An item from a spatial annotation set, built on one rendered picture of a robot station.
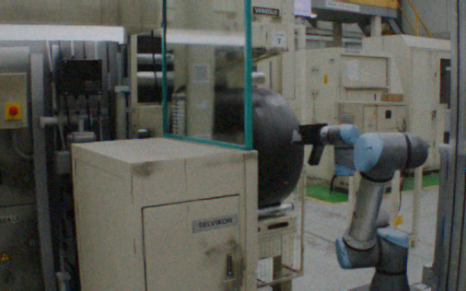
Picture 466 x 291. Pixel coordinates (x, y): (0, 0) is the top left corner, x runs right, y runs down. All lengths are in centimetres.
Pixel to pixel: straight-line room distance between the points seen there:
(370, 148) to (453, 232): 51
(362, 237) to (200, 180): 61
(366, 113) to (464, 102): 510
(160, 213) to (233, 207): 23
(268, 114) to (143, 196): 96
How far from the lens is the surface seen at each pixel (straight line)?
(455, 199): 184
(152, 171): 135
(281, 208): 236
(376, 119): 697
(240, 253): 155
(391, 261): 185
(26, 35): 199
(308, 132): 206
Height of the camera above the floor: 145
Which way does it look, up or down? 7 degrees down
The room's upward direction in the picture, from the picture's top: straight up
